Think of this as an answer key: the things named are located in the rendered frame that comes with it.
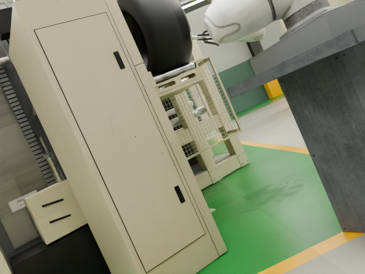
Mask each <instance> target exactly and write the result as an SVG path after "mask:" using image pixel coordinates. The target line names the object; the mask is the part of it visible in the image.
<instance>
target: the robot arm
mask: <svg viewBox="0 0 365 274"><path fill-rule="evenodd" d="M208 1H209V2H210V3H211V5H210V6H209V7H208V9H207V11H206V13H205V15H204V24H205V28H206V30H204V31H203V33H202V34H197V36H192V40H194V39H198V41H199V40H203V41H204V43H208V44H212V45H216V46H219V44H220V43H232V42H239V41H242V42H253V41H259V40H262V39H263V38H264V36H265V26H267V25H269V24H270V23H272V22H273V21H276V20H280V19H282V20H283V22H284V24H285V27H286V29H287V32H286V33H284V34H283V35H282V36H281V37H279V40H281V39H282V38H284V37H286V36H287V35H288V34H290V33H291V32H293V31H295V30H296V29H298V28H299V27H301V26H302V25H304V24H306V23H307V22H308V21H310V20H312V19H313V18H315V17H316V16H318V15H319V14H321V13H323V12H325V11H328V10H330V9H333V8H336V7H338V6H336V7H332V6H331V5H330V3H329V2H328V0H208ZM339 6H340V5H339ZM207 32H208V33H207ZM204 36H210V37H206V38H204ZM208 40H214V41H215V42H214V41H208Z"/></svg>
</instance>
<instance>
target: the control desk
mask: <svg viewBox="0 0 365 274"><path fill-rule="evenodd" d="M9 56H10V58H11V60H12V63H13V65H14V67H15V69H16V71H17V73H18V75H19V77H20V79H21V82H22V84H23V86H24V88H25V90H26V92H27V94H28V97H29V99H30V101H31V103H32V105H33V107H34V109H35V111H36V114H37V116H38V118H39V120H40V122H41V124H42V126H43V128H44V131H45V133H46V135H47V137H48V140H49V142H50V143H51V145H52V148H53V150H54V152H55V154H56V157H57V159H58V161H59V163H60V165H61V167H62V169H63V171H64V174H65V176H66V178H67V180H68V182H69V184H70V186H71V188H72V191H73V193H74V195H75V197H76V199H77V201H78V203H79V206H80V208H81V210H82V212H83V214H84V216H85V218H86V220H87V223H88V225H89V227H90V229H91V232H92V234H93V236H94V238H95V240H96V242H97V244H98V246H99V249H100V251H101V253H102V255H103V257H104V259H105V261H106V263H107V266H108V268H109V270H110V272H111V274H196V273H198V272H199V271H200V270H202V269H203V268H204V267H206V266H208V265H209V264H210V263H212V262H213V261H214V260H216V259H217V258H218V257H219V256H221V255H223V254H224V253H225V252H227V251H228V250H227V248H226V245H225V243H224V241H223V239H222V236H221V234H220V232H219V230H218V228H217V225H216V223H215V221H214V219H213V216H212V214H211V212H210V210H209V207H208V205H207V203H206V200H205V198H204V196H203V194H202V191H201V189H200V187H199V185H198V183H197V180H196V178H195V176H194V174H193V172H192V169H191V167H190V165H189V163H188V161H187V158H186V156H185V153H184V151H183V149H182V147H181V145H180V142H179V140H178V138H177V136H176V133H175V131H174V129H173V127H172V125H171V122H170V120H169V118H168V116H167V113H166V111H165V109H164V107H163V105H162V102H161V100H160V97H159V95H158V93H157V91H156V89H155V86H154V84H153V82H152V80H151V78H150V75H149V73H148V71H147V69H146V66H145V64H143V63H144V61H143V59H142V57H141V55H140V53H139V50H138V48H137V45H136V43H135V41H134V39H133V36H132V34H131V32H130V30H129V28H128V25H127V23H126V21H125V19H124V17H123V14H122V12H121V10H120V8H119V6H118V3H117V1H116V0H20V1H14V2H13V4H12V17H11V31H10V44H9Z"/></svg>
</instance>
